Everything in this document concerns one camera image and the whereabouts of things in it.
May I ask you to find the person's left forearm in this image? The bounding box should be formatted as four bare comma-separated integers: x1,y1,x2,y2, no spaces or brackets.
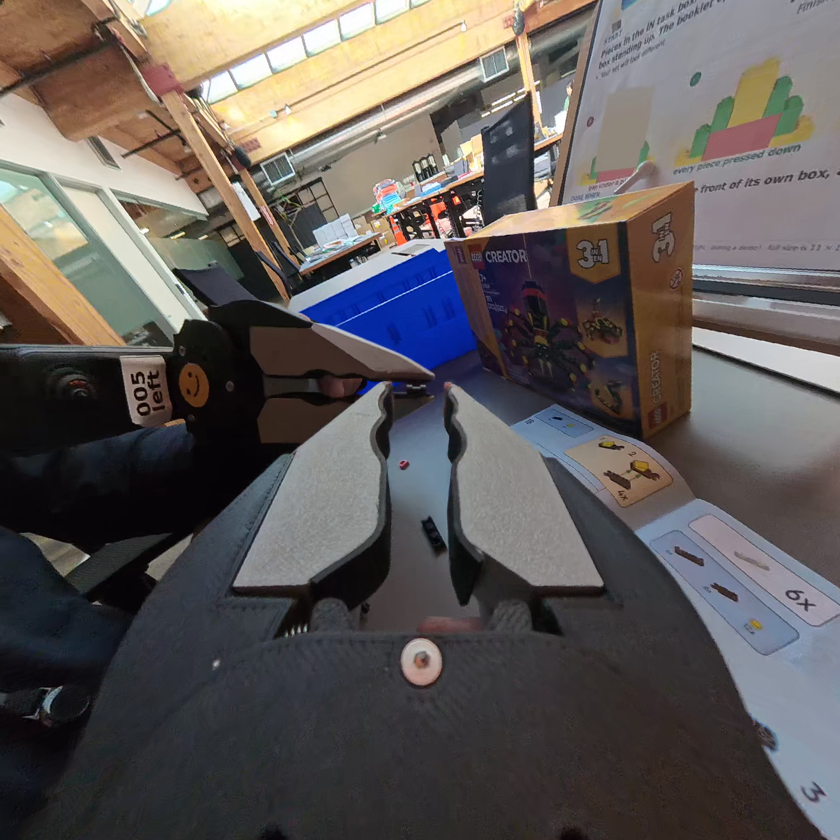
0,423,293,562

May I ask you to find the wooden top table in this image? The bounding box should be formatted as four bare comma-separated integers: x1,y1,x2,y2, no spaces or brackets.
298,231,389,277

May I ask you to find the lego instruction booklet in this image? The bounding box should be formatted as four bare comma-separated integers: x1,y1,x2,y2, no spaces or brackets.
511,406,840,840

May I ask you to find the blue plastic bin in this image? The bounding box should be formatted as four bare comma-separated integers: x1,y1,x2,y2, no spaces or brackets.
287,238,480,395

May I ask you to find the printed instruction poster board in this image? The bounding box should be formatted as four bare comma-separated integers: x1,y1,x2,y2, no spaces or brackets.
550,0,840,271

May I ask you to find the white poster clip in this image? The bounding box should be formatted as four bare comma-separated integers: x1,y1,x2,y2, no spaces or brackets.
613,161,658,196

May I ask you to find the spider lego set box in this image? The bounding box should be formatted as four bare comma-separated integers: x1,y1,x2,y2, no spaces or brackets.
445,182,697,442

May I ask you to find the white board base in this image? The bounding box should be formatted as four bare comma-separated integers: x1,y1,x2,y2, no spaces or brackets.
691,326,840,396

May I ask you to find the person's dark clothing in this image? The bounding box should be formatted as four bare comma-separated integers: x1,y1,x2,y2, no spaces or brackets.
0,525,142,840

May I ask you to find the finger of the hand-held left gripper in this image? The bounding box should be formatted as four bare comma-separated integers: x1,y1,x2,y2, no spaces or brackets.
258,392,371,447
249,322,435,385

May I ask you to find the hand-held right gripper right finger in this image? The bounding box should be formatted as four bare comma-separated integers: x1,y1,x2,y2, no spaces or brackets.
444,385,606,606

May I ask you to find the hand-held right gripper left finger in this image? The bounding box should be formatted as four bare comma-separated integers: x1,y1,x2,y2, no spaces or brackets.
231,382,395,610

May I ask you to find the black office chair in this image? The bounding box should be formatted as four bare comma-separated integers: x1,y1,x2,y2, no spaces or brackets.
480,92,538,228

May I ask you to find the black frame desk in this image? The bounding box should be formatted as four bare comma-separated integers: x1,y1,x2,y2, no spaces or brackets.
386,134,565,242

